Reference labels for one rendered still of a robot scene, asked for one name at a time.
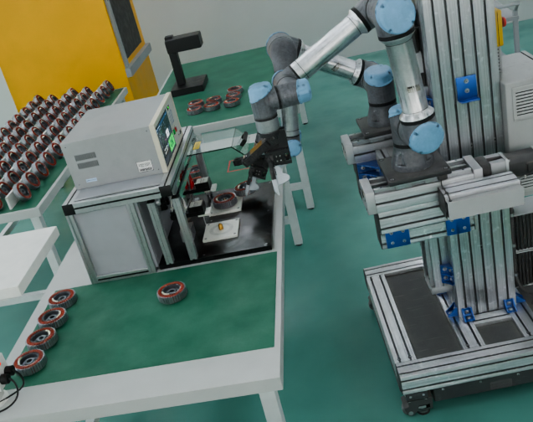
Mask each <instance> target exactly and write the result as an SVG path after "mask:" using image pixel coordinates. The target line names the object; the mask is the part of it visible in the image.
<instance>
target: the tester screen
mask: <svg viewBox="0 0 533 422"><path fill-rule="evenodd" d="M168 125H169V120H168V117H167V112H165V114H164V116H163V117H162V119H161V122H160V124H159V126H158V127H157V129H156V133H157V135H158V139H159V142H160V144H161V149H162V152H163V155H164V158H165V161H166V158H167V154H168V153H169V150H171V148H170V145H169V139H170V136H171V134H172V131H171V132H170V134H169V137H168V138H167V134H166V130H167V128H168ZM166 145H167V147H168V152H167V154H166V153H165V148H166ZM172 152H173V150H171V154H170V157H171V155H172ZM170 157H169V158H168V161H167V162H166V164H168V162H169V160H170Z"/></svg>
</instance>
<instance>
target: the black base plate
mask: <svg viewBox="0 0 533 422"><path fill-rule="evenodd" d="M258 185H259V189H258V190H256V191H255V192H254V193H252V194H250V195H247V196H243V203H242V210H241V211H238V212H233V213H229V214H220V215H216V216H211V217H209V215H208V216H204V218H205V220H206V224H211V223H217V222H221V221H225V220H230V219H238V218H239V219H240V223H239V229H238V237H234V238H229V239H221V240H216V241H211V242H207V243H203V241H202V240H203V236H204V232H205V224H204V221H203V218H202V217H198V216H193V217H189V218H187V222H188V223H189V222H193V224H194V227H195V230H196V234H195V238H194V244H195V246H196V249H197V254H198V257H197V260H195V259H193V260H190V258H189V254H188V252H187V247H186V245H185V242H182V237H181V235H180V229H181V228H180V225H179V223H178V220H177V219H176V220H173V222H172V226H171V229H170V232H169V235H168V241H169V244H170V246H171V249H172V253H173V256H174V259H175V260H174V263H173V264H171V263H170V264H169V265H167V263H166V261H165V258H164V255H163V253H162V256H161V261H160V264H159V267H160V270H164V269H168V268H173V267H178V266H183V265H191V264H196V263H201V262H206V261H211V260H220V259H224V258H229V257H234V256H239V255H247V254H252V253H258V252H262V251H267V250H272V245H273V224H274V186H273V183H272V181H268V182H263V183H258ZM220 193H235V192H234V188H229V189H224V190H220V191H216V192H213V194H210V195H211V198H212V200H213V198H215V197H216V196H217V195H219V194H220ZM235 194H236V193H235ZM194 198H200V200H202V199H204V203H205V204H206V207H207V208H208V207H211V204H210V203H211V201H210V198H209V195H207V194H205V193H203V194H198V195H194Z"/></svg>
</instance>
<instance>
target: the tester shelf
mask: <svg viewBox="0 0 533 422"><path fill-rule="evenodd" d="M181 128H182V134H183V135H182V139H181V141H180V143H179V146H178V148H177V152H176V154H175V157H174V158H173V161H172V165H171V167H170V169H169V172H165V173H159V174H155V175H151V176H146V177H142V178H133V179H129V180H125V181H120V182H116V183H108V184H104V185H100V186H95V187H90V188H82V189H78V190H76V187H75V186H74V188H73V190H72V191H71V193H70V194H69V196H68V197H67V198H66V200H65V201H64V203H63V205H62V206H61V207H62V209H63V211H64V215H65V216H69V215H73V214H81V213H85V212H90V211H95V210H99V209H103V208H112V207H116V206H121V205H125V204H129V203H138V202H142V201H146V200H152V199H156V198H165V197H169V196H173V194H174V191H175V188H176V185H177V181H178V178H179V176H180V174H181V171H182V167H183V164H184V162H185V159H186V156H187V153H188V150H189V147H190V145H191V142H192V139H193V136H194V131H193V129H192V126H184V127H181Z"/></svg>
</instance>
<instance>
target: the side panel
mask: <svg viewBox="0 0 533 422"><path fill-rule="evenodd" d="M65 217H66V219H67V221H68V224H69V227H70V230H71V232H72V235H73V236H74V240H75V243H76V244H77V247H78V250H79V253H80V255H81V258H82V260H83V262H84V264H85V269H86V270H87V273H88V275H89V278H90V281H91V283H92V284H94V283H101V282H106V281H111V280H119V279H125V278H129V277H134V276H139V275H148V274H152V273H157V270H158V269H157V267H156V266H155V263H154V260H153V258H152V255H151V251H150V248H149V245H148V243H147V240H146V236H145V233H144V231H143V228H142V226H141V221H140V219H139V216H138V213H137V211H136V206H135V204H134V203H129V204H125V205H121V206H116V207H112V208H103V209H99V210H95V211H90V212H85V213H81V214H73V215H69V216H65Z"/></svg>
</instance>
